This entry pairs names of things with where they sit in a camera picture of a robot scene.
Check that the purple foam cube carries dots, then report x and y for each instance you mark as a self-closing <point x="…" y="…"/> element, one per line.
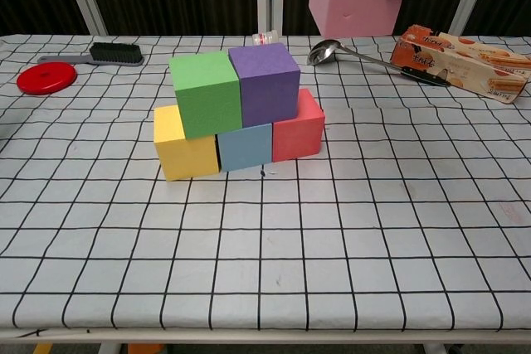
<point x="267" y="88"/>

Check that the red foam cube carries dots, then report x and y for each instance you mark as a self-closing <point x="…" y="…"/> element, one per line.
<point x="296" y="138"/>

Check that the green foam cube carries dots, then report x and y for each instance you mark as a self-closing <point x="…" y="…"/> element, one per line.
<point x="207" y="97"/>

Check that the blue foam cube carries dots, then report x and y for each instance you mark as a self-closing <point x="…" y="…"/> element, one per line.
<point x="245" y="151"/>

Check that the yellow foam cube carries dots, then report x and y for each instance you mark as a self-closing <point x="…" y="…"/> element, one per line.
<point x="186" y="159"/>

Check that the orange biscuit box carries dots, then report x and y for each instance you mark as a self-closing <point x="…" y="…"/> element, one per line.
<point x="456" y="59"/>

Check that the white black checked tablecloth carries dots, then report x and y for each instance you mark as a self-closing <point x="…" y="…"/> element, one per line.
<point x="265" y="254"/>

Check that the red plastic disc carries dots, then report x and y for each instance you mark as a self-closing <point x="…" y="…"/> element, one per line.
<point x="45" y="78"/>

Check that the white table frame bar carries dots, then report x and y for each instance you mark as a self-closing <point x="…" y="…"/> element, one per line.
<point x="290" y="337"/>

